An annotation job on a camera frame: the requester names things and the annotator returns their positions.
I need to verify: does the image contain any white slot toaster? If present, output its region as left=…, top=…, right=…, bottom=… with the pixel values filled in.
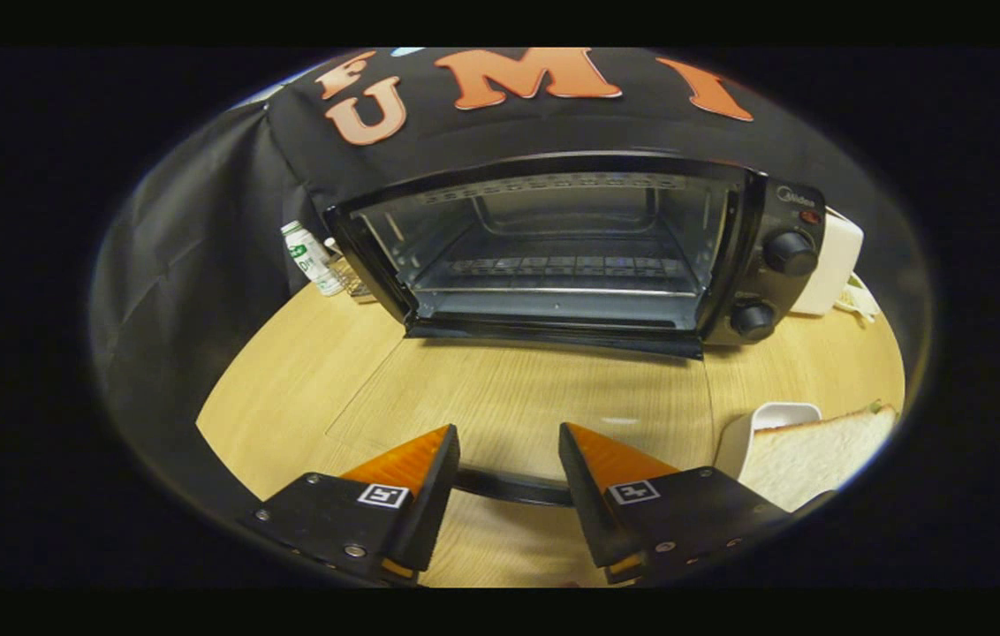
left=790, top=208, right=865, bottom=316

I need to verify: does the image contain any black backdrop cloth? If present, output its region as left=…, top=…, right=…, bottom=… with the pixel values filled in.
left=89, top=47, right=934, bottom=531

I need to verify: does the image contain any toast lettuce sandwich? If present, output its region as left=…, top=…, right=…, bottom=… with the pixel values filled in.
left=739, top=400, right=898, bottom=513

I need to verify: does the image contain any white green-label bottle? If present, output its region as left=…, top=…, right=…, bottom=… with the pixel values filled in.
left=281, top=221, right=344, bottom=297

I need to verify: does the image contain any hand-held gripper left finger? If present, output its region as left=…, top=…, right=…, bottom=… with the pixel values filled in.
left=239, top=424, right=461, bottom=586

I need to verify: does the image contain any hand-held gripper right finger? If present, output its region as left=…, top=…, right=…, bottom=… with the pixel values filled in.
left=558, top=422, right=837, bottom=586

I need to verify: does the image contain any black toaster oven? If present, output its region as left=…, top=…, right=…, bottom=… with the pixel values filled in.
left=323, top=152, right=828, bottom=509

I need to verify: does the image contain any small clear container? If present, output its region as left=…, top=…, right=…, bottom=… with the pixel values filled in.
left=328, top=252, right=377, bottom=304

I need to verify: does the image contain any white dish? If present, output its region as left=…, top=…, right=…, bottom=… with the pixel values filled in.
left=716, top=402, right=823, bottom=482

